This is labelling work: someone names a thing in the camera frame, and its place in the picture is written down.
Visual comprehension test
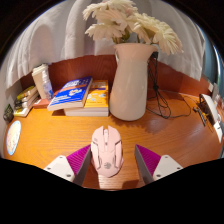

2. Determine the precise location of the black spine book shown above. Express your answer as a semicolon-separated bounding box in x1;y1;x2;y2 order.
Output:
13;95;39;108
13;100;39;112

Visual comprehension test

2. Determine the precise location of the white curtain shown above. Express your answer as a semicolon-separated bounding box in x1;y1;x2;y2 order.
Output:
3;0;206;89

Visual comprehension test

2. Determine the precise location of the small clear spray bottle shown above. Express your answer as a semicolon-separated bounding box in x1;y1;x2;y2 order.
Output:
41;71;55;102

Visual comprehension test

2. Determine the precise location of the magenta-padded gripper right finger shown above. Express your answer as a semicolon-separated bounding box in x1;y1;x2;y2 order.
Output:
134;143;184;186

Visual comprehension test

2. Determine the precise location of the round cartoon-print mouse pad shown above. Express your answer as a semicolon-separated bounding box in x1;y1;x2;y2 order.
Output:
5;120;22;156

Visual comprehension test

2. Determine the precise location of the white tumbler bottle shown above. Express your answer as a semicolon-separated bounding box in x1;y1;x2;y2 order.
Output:
31;63;51;100

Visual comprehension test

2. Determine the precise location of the white ceramic vase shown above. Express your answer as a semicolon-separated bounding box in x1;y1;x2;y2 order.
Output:
109;42;159;122

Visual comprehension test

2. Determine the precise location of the yellow and white thick book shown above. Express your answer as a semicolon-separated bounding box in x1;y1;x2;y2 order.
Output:
13;104;39;118

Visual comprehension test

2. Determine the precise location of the white flower bouquet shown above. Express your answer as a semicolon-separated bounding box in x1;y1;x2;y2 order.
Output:
82;0;184;56

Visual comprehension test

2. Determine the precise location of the dark glass window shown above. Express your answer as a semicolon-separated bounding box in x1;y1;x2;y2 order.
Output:
203;33;224;88

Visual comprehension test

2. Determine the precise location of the black pen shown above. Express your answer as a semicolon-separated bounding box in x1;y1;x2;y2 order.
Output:
193;105;207;128

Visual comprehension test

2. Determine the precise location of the yellow-cover book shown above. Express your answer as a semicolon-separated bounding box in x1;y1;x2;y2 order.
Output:
63;79;110;117

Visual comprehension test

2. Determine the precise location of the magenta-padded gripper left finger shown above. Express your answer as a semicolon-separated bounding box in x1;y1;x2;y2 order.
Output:
43;143;93;187

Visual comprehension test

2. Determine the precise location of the pink computer mouse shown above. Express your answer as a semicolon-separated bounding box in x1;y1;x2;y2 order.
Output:
90;125;125;178

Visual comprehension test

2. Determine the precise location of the black cable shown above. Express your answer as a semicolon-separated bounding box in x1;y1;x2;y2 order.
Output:
146;51;201;120

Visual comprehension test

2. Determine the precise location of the white angled stand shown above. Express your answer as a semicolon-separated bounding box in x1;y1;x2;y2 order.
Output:
198;93;219;126

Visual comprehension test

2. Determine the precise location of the blue-cover book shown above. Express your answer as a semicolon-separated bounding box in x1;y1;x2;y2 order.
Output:
46;76;94;112

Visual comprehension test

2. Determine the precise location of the thin red notebook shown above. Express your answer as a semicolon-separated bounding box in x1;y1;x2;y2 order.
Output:
32;98;51;109

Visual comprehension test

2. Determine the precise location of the black and yellow cover book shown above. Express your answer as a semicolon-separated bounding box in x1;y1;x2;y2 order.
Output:
15;85;38;102

